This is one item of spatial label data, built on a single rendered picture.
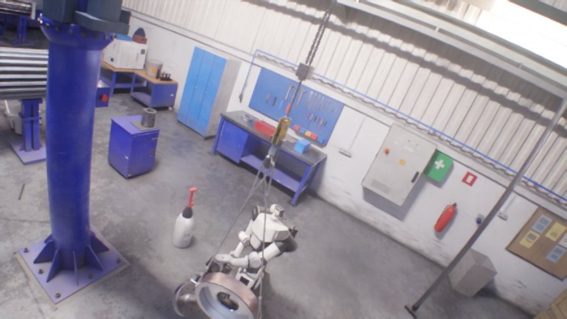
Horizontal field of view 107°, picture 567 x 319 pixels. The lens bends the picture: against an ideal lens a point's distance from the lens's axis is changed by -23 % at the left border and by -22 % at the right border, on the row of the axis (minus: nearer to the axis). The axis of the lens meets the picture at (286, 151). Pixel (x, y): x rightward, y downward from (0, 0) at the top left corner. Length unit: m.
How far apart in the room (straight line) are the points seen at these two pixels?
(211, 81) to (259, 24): 1.51
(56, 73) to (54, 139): 0.46
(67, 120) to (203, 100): 3.91
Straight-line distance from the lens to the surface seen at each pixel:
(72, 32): 1.86
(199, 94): 5.76
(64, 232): 2.69
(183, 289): 1.78
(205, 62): 5.67
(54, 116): 2.13
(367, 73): 4.86
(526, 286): 6.31
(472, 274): 5.21
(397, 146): 4.50
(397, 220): 5.26
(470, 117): 4.94
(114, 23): 1.76
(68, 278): 3.00
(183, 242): 3.23
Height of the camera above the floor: 2.41
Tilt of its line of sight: 21 degrees down
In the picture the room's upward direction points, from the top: 22 degrees clockwise
